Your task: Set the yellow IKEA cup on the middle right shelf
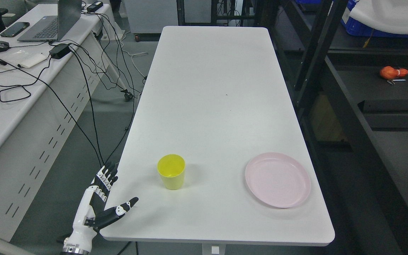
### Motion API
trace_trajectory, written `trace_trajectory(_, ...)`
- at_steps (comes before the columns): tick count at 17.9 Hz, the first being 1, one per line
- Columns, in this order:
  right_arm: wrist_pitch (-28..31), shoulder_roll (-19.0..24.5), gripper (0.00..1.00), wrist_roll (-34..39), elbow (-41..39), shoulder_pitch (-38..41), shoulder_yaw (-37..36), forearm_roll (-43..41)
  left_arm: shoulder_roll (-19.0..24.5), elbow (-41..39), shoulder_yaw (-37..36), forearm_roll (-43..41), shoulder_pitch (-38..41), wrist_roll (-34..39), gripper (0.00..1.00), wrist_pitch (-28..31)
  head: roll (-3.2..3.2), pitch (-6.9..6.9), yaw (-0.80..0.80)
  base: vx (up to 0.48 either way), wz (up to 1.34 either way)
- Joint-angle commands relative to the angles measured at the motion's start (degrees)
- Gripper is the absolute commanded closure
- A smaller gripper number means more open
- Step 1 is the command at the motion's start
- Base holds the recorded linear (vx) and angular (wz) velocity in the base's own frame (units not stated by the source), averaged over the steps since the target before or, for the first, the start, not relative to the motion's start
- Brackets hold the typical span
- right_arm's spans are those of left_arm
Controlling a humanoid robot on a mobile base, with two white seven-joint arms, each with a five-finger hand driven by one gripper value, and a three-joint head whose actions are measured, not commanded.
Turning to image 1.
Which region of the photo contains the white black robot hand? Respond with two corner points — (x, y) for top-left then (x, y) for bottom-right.
(61, 161), (139, 255)

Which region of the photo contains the yellow plastic cup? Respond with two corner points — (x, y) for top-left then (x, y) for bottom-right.
(157, 154), (186, 190)

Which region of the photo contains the orange toy on shelf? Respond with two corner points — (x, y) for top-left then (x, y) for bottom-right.
(379, 66), (408, 80)

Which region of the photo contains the white side desk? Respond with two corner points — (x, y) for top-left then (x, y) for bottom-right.
(0, 4), (128, 242)

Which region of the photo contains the black power adapter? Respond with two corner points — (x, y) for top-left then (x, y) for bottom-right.
(49, 44), (71, 60)

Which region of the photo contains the white power bank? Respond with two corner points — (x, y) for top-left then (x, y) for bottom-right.
(16, 53), (48, 68)

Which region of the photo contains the white table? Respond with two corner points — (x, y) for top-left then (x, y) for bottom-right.
(101, 26), (335, 246)

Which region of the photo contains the pink plastic plate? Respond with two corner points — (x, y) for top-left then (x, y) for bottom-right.
(245, 152), (311, 209)

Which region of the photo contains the grey laptop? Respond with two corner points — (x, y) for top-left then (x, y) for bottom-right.
(17, 0), (81, 42)

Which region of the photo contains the black smartphone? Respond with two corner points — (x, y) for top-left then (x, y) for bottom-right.
(0, 22), (30, 38)

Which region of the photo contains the black power brick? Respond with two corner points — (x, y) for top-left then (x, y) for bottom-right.
(86, 1), (103, 13)

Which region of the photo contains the blue plastic bin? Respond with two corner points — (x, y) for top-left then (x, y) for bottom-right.
(341, 0), (408, 38)

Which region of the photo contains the black metal rack frame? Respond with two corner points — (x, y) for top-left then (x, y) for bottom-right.
(255, 0), (408, 255)

